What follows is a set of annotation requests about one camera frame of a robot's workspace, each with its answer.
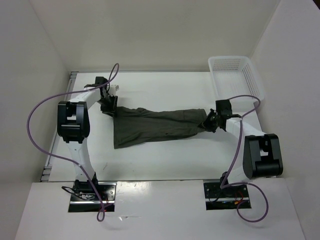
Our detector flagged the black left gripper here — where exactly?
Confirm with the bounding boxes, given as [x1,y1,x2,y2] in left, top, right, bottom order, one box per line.
[96,94,118,117]

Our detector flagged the olive green shorts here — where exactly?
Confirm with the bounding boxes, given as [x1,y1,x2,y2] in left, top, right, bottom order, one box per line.
[113,106,207,149]

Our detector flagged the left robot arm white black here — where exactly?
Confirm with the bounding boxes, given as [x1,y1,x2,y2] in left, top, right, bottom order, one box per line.
[57,76,119,201]

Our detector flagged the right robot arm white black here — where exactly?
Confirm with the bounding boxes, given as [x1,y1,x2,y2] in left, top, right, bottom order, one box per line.
[199,99,284,199]

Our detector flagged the white perforated plastic basket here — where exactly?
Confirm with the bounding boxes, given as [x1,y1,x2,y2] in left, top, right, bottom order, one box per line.
[208,55,265,101]

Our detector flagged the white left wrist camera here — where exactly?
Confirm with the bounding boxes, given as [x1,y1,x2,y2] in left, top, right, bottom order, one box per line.
[108,85,120,96]

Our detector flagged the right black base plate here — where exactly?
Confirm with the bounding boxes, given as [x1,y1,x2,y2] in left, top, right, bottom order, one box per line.
[203,180,252,211]

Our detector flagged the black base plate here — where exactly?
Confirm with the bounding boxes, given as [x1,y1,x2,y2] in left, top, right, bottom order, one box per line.
[203,180,252,211]
[61,182,117,213]

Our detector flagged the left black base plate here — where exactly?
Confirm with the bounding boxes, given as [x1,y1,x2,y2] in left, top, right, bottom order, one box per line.
[61,182,117,213]

